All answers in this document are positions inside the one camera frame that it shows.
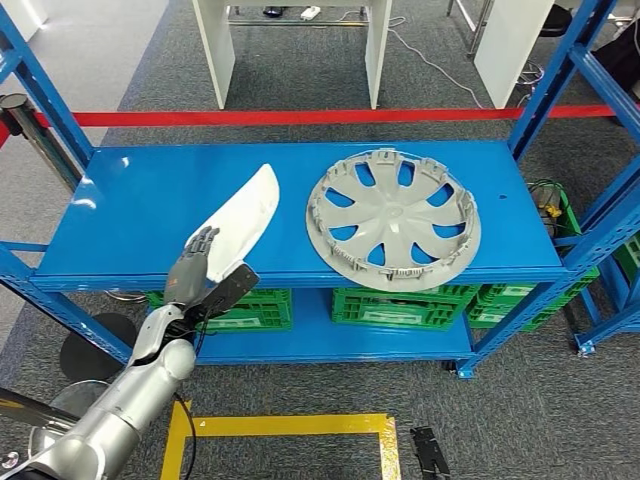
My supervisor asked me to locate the red barrier belt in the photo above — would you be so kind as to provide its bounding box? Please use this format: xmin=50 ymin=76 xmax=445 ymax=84
xmin=0 ymin=104 xmax=640 ymax=154

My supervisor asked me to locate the black bag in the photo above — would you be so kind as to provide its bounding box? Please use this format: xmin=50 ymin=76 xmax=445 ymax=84
xmin=591 ymin=25 xmax=640 ymax=127

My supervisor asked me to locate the blue metal shelf rack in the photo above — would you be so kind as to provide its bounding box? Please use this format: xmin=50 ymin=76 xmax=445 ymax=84
xmin=572 ymin=155 xmax=640 ymax=360
xmin=0 ymin=0 xmax=640 ymax=387

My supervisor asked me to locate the yellow floor tape square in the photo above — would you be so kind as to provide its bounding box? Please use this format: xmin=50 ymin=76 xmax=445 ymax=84
xmin=159 ymin=400 xmax=402 ymax=480

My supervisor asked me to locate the grey wheel hubcap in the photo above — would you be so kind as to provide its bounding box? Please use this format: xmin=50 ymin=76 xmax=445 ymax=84
xmin=305 ymin=148 xmax=482 ymax=293

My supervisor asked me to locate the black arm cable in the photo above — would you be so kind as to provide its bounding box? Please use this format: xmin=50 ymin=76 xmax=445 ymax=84
xmin=172 ymin=392 xmax=198 ymax=480

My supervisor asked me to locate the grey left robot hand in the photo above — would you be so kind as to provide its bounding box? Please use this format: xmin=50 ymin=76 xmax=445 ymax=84
xmin=164 ymin=225 xmax=221 ymax=309

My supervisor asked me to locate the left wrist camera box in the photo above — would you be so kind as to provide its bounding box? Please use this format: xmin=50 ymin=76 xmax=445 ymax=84
xmin=197 ymin=263 xmax=260 ymax=321

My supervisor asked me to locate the green plastic crate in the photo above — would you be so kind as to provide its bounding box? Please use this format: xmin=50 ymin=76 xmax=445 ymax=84
xmin=199 ymin=301 xmax=294 ymax=335
xmin=146 ymin=289 xmax=293 ymax=309
xmin=475 ymin=185 xmax=599 ymax=313
xmin=331 ymin=291 xmax=466 ymax=333
xmin=612 ymin=231 xmax=640 ymax=286
xmin=466 ymin=301 xmax=566 ymax=335
xmin=334 ymin=284 xmax=478 ymax=307

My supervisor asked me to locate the white curved plastic part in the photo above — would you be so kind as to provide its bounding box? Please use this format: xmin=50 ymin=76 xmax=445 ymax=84
xmin=192 ymin=163 xmax=281 ymax=285

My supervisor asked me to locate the white desk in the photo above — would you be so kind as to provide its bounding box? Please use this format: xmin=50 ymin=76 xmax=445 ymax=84
xmin=192 ymin=0 xmax=393 ymax=113

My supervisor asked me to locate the white floor cable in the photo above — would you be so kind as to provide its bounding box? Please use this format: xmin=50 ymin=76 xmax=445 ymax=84
xmin=319 ymin=9 xmax=484 ymax=111

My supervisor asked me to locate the yellow and black cable bundle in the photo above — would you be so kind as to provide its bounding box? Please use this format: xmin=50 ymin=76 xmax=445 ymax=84
xmin=527 ymin=180 xmax=568 ymax=240

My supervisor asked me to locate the grey metal frame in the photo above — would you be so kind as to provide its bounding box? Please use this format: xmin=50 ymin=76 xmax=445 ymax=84
xmin=446 ymin=0 xmax=494 ymax=64

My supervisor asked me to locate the black barrier stanchion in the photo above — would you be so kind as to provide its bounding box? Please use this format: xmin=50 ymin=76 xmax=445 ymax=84
xmin=60 ymin=312 xmax=137 ymax=384

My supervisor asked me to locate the white panel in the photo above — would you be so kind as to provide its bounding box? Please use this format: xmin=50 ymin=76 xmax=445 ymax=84
xmin=472 ymin=0 xmax=557 ymax=111

